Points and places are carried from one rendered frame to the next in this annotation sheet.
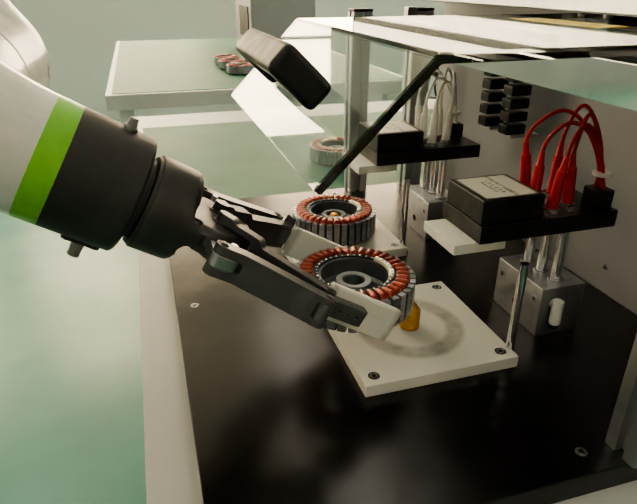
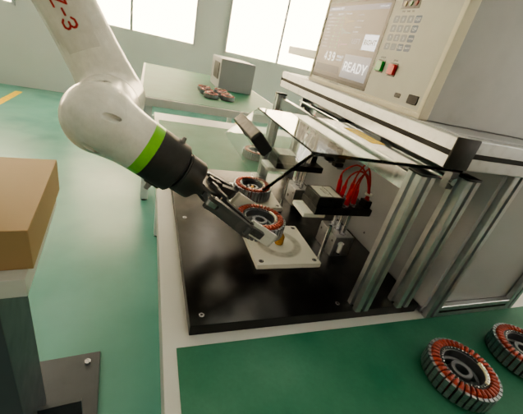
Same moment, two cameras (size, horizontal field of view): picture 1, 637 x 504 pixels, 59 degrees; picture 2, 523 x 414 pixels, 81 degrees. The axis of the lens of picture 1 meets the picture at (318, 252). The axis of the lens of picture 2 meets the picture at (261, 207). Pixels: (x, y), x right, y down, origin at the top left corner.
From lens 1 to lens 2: 14 cm
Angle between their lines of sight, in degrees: 6
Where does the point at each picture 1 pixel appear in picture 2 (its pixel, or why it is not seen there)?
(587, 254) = (358, 225)
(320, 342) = (239, 243)
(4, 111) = (137, 127)
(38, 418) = (74, 258)
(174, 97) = (175, 104)
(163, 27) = (169, 58)
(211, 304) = (192, 218)
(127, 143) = (181, 148)
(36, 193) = (142, 163)
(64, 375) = (90, 237)
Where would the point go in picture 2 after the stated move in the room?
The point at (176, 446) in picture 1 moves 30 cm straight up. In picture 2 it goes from (173, 276) to (190, 121)
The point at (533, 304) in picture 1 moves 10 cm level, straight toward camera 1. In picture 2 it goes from (331, 242) to (322, 264)
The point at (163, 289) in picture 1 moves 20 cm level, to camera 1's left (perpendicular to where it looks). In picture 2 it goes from (168, 206) to (89, 192)
